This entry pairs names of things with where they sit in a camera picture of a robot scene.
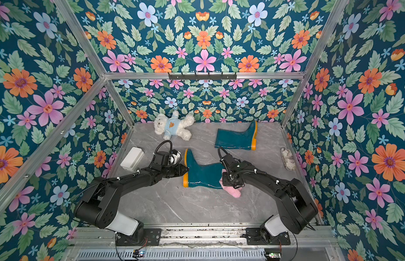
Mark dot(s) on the white teddy bear blue shirt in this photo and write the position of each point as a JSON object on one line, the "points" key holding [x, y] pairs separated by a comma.
{"points": [[174, 126]]}

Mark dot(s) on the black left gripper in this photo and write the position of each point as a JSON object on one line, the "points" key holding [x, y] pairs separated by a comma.
{"points": [[179, 171]]}

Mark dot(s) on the pink microfiber cloth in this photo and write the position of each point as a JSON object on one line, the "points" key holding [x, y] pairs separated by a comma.
{"points": [[236, 193]]}

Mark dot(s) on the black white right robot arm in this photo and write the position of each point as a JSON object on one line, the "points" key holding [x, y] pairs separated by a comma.
{"points": [[295, 206]]}

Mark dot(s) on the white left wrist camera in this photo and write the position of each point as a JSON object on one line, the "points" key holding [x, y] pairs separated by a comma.
{"points": [[175, 158]]}

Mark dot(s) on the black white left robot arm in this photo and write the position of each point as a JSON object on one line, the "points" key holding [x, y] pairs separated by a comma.
{"points": [[99, 205]]}

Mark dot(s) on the map print glasses case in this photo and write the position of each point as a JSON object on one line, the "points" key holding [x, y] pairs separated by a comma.
{"points": [[288, 159]]}

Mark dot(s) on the white ventilation grille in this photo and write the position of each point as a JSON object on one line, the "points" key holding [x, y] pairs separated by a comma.
{"points": [[172, 255]]}

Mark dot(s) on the teal rubber boot orange sole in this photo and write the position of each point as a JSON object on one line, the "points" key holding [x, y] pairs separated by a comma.
{"points": [[208, 176]]}

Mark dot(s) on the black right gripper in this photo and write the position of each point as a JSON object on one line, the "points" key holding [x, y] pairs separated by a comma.
{"points": [[228, 176]]}

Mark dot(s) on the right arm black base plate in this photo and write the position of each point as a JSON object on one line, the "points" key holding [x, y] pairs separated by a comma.
{"points": [[259, 236]]}

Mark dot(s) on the black hook rail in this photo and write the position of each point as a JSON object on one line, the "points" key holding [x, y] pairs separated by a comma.
{"points": [[202, 76]]}

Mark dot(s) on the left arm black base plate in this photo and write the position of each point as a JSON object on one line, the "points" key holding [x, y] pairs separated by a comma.
{"points": [[142, 237]]}

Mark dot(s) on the white rectangular box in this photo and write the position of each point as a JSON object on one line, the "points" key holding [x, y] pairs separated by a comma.
{"points": [[132, 159]]}

